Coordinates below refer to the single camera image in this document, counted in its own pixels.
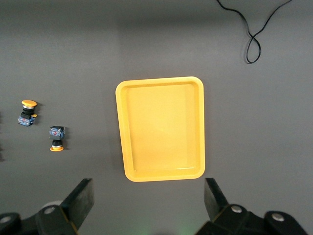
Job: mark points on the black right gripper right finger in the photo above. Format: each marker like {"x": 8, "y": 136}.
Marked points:
{"x": 220, "y": 220}

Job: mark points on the yellow plastic tray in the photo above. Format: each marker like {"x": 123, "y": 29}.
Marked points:
{"x": 159, "y": 127}

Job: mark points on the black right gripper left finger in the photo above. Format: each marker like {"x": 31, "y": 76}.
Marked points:
{"x": 73, "y": 210}

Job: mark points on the yellow mushroom pushbutton switch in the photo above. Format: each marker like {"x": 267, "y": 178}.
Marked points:
{"x": 26, "y": 117}
{"x": 56, "y": 133}

